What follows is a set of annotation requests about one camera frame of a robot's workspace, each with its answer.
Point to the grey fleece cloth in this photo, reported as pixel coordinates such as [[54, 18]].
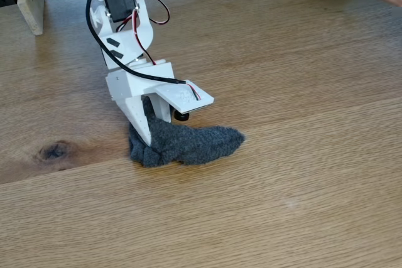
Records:
[[188, 145]]

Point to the white gripper camera mount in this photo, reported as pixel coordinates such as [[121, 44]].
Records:
[[185, 95]]

